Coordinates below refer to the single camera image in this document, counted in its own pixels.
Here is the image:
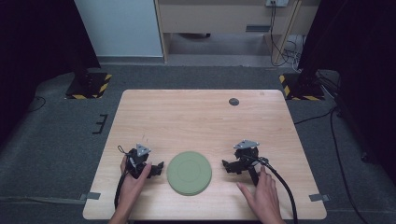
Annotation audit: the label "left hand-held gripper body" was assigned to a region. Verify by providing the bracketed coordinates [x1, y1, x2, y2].
[125, 143, 153, 180]

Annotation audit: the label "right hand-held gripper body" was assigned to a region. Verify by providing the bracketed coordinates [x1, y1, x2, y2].
[233, 139, 263, 187]

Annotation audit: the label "green round plate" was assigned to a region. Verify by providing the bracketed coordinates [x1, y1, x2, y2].
[166, 150, 213, 197]

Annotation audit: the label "person's left hand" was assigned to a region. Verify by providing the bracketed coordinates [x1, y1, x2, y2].
[120, 155, 153, 215]

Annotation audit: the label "person's right hand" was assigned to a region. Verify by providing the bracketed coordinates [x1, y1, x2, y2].
[236, 165, 283, 222]

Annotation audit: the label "grey tape strip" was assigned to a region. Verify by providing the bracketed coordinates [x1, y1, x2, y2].
[308, 193, 332, 203]
[79, 191, 102, 202]

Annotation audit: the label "black stand base hazard stripes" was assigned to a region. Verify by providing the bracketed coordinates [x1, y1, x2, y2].
[278, 73, 326, 102]
[64, 72, 113, 101]

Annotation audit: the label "wooden cabinet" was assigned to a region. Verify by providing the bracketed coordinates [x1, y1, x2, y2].
[154, 0, 321, 65]

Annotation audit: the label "black curtain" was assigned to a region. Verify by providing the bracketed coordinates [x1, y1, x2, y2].
[297, 0, 396, 185]
[0, 0, 102, 147]

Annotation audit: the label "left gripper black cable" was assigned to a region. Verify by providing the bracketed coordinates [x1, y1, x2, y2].
[113, 145, 131, 210]

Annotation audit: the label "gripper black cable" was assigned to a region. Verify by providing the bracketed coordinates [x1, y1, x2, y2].
[248, 154, 299, 224]
[113, 145, 131, 210]

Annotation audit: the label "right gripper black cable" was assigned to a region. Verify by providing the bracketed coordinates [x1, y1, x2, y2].
[248, 154, 299, 224]

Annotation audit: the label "black floor cable loop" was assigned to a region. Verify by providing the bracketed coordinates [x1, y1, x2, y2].
[26, 95, 47, 114]

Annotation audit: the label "hanging black cables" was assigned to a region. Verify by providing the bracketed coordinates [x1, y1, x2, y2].
[269, 1, 303, 68]

